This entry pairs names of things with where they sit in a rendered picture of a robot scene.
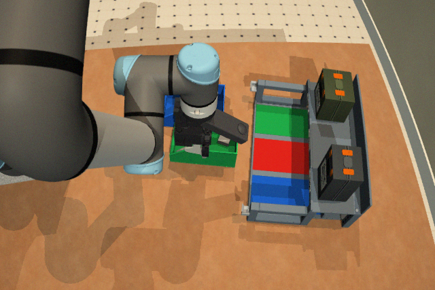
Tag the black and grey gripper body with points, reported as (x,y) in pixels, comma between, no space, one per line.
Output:
(187,132)

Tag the green bin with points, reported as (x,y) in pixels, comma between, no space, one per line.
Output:
(219,155)

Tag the blue bin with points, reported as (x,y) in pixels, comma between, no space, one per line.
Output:
(169,118)

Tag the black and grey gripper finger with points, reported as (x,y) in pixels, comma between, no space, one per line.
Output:
(199,149)

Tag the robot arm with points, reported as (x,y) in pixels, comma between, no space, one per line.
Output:
(48,133)

